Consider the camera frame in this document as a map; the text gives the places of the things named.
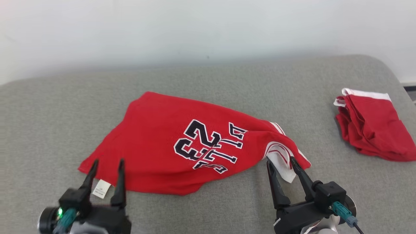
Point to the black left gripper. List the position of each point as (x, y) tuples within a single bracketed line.
[(107, 217)]

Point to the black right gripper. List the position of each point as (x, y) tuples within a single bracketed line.
[(292, 221)]

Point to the red basketball jersey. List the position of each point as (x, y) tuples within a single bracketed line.
[(152, 136)]

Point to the red shorts white stripe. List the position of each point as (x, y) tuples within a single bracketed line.
[(373, 126)]

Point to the grey fabric sofa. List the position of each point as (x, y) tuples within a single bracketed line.
[(227, 84)]

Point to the black baseboard strip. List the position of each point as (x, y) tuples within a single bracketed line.
[(411, 88)]

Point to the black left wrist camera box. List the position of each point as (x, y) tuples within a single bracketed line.
[(73, 198)]

